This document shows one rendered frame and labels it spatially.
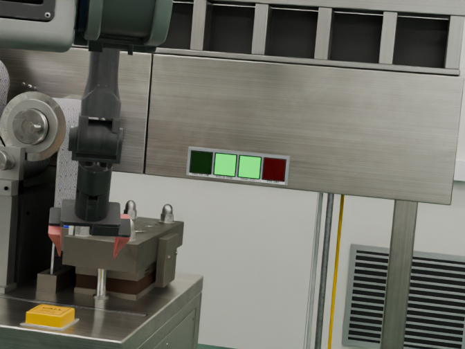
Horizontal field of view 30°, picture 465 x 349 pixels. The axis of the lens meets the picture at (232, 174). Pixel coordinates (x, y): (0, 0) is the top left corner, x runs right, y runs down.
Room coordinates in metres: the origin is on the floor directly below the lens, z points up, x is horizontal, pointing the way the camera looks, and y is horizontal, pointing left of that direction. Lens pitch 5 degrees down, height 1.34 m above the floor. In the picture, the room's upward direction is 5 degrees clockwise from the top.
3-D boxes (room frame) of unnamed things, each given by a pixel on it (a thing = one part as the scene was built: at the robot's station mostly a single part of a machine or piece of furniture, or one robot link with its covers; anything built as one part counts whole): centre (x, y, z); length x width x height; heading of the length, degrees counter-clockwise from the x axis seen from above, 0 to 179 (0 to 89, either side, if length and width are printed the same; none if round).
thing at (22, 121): (1.83, 0.43, 1.25); 0.07 x 0.02 x 0.07; 80
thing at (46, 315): (1.59, 0.32, 0.91); 0.07 x 0.07 x 0.02; 80
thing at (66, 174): (1.95, 0.35, 1.11); 0.23 x 0.01 x 0.18; 170
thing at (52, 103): (1.85, 0.43, 1.25); 0.15 x 0.01 x 0.15; 80
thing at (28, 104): (1.97, 0.41, 1.25); 0.26 x 0.12 x 0.12; 170
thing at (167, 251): (1.97, 0.13, 0.96); 0.10 x 0.03 x 0.11; 170
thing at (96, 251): (1.97, 0.23, 1.00); 0.40 x 0.16 x 0.06; 170
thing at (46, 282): (1.96, 0.35, 0.92); 0.28 x 0.04 x 0.04; 170
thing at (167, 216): (2.12, 0.15, 1.05); 0.04 x 0.04 x 0.04
